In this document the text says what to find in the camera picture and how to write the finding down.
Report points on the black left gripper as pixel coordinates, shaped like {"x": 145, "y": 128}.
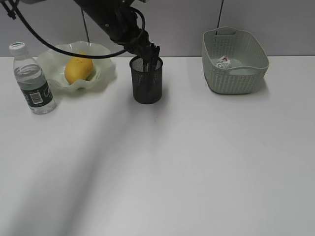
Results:
{"x": 126, "y": 27}

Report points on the black marker pen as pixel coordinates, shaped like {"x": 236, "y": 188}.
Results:
{"x": 155, "y": 56}

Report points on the yellow mango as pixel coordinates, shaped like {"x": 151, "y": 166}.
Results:
{"x": 78, "y": 69}

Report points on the waste paper ball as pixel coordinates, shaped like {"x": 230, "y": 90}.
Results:
{"x": 224, "y": 63}

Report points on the clear water bottle green label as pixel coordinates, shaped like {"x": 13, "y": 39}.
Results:
{"x": 31, "y": 80}

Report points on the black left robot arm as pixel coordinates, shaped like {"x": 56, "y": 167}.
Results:
{"x": 90, "y": 7}

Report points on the black mesh pen holder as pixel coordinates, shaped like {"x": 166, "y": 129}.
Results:
{"x": 147, "y": 86}

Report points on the pale green wavy plate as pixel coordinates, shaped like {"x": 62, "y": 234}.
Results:
{"x": 54, "y": 63}

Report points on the pale green woven basket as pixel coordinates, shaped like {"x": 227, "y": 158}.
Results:
{"x": 249, "y": 62}

